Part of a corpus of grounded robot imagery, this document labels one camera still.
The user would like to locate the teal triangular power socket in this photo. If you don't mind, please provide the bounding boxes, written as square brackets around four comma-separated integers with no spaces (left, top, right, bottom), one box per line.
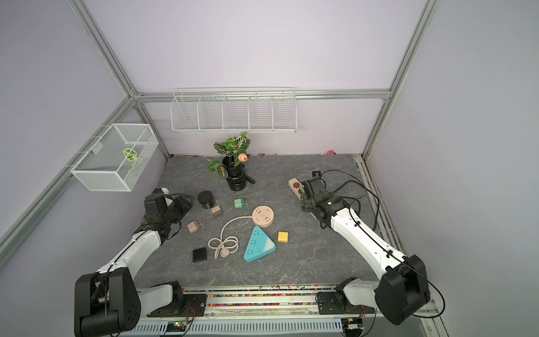
[244,226,277,263]

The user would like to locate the green charger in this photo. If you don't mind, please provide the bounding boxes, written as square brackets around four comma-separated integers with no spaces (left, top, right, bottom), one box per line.
[234,197,248,209]

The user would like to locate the black cylinder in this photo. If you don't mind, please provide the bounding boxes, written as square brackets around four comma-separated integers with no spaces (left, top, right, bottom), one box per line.
[197,190,216,209]

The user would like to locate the small white wire basket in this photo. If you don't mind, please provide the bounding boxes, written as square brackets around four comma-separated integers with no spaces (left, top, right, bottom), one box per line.
[71,124,159,192]

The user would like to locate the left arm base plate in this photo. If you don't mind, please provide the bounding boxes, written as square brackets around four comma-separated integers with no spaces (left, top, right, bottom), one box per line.
[147,294,208,317]

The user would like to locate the aluminium rail frame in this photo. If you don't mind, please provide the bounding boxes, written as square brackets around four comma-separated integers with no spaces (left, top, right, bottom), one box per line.
[77,284,449,337]

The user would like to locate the cream power strip red outlets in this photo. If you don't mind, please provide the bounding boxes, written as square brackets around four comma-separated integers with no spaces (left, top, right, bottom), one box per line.
[288,178,312,199]

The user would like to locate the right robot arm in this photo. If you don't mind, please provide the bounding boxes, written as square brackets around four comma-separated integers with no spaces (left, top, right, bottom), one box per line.
[296,178,431,325]

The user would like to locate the yellow charger plug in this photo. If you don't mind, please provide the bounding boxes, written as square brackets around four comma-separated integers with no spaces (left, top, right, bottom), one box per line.
[277,232,289,243]

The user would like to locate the round pink power socket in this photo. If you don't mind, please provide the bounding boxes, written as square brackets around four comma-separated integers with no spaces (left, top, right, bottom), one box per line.
[251,205,275,228]

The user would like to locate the wide white wire basket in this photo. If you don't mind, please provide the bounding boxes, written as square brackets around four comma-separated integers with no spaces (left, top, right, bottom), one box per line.
[170,87,298,133]

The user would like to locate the black plant pot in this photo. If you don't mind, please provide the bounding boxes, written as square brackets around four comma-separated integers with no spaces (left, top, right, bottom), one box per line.
[221,157,255,192]

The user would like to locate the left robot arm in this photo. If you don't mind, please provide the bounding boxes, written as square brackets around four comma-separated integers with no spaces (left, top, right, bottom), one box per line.
[74,188,194,336]

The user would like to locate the artificial green leaf plant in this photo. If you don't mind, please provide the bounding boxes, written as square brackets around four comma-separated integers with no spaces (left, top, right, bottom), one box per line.
[206,131,251,181]

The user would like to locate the black charger plug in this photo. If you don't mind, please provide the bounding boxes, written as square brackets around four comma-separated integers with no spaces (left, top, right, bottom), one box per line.
[192,247,209,263]

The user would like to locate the pink charger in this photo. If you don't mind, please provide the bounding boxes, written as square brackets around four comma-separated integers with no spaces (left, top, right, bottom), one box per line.
[211,205,223,217]
[187,220,204,234]

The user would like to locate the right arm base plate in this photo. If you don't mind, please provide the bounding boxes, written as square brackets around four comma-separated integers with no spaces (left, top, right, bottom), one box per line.
[315,292,375,315]

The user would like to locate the green leaf in small basket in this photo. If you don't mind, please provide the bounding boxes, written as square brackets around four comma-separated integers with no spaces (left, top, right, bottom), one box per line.
[122,147,138,162]

